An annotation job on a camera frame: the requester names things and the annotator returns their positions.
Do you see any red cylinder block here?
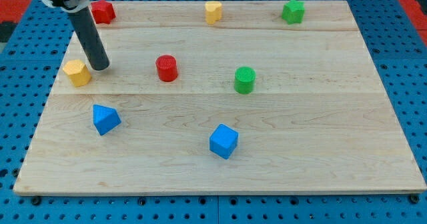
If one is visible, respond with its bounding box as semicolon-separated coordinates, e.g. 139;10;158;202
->
155;55;178;82

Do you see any blue cube block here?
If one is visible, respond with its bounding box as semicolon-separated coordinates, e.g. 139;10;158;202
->
209;123;239;159

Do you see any red star block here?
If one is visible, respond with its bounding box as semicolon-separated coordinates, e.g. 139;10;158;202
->
91;0;116;24

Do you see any yellow hexagon block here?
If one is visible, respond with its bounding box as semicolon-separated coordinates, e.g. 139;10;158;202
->
63;59;91;87

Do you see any wooden board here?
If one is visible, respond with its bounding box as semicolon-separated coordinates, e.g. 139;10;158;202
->
13;1;426;197

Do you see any yellow heart block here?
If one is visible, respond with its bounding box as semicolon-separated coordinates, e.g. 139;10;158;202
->
205;1;222;25

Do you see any green cylinder block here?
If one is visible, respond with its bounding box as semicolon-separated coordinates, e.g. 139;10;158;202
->
234;67;256;94

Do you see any blue triangular prism block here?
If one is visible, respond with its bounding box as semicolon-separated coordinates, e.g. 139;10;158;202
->
93;105;121;135

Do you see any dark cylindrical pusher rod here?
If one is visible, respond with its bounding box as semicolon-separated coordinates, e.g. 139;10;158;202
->
68;7;109;71

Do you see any green star block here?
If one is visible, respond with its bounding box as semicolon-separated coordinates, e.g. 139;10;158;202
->
282;0;305;25

